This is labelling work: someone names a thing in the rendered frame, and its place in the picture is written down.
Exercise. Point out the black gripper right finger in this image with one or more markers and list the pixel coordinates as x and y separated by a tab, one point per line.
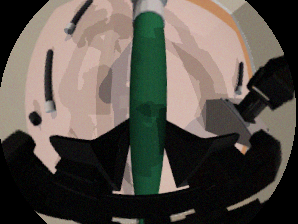
187	152

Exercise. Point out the green cylinder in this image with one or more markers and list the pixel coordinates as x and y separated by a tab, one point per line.
148	89

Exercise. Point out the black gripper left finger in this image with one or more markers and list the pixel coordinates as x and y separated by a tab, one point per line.
108	152

